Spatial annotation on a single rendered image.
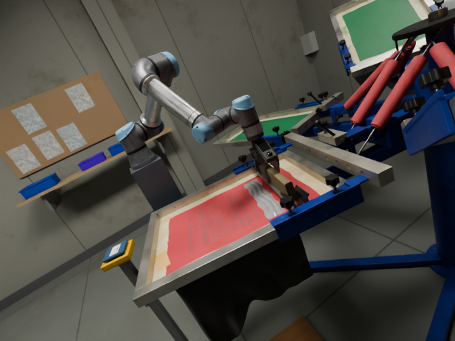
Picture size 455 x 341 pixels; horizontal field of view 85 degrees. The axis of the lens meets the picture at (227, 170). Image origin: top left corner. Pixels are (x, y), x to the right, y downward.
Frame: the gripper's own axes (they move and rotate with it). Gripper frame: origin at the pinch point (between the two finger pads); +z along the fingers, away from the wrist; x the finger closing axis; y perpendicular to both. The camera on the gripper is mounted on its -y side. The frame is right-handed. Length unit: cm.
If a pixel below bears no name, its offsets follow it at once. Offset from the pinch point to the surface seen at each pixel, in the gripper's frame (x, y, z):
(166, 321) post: 77, 10, 52
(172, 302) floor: 100, 77, 101
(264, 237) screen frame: 15.9, -29.2, 2.9
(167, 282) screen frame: 48, -29, 2
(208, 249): 34.7, -18.0, 5.3
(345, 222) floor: -59, 70, 101
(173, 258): 48, -13, 5
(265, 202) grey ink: 7.9, -7.2, 4.9
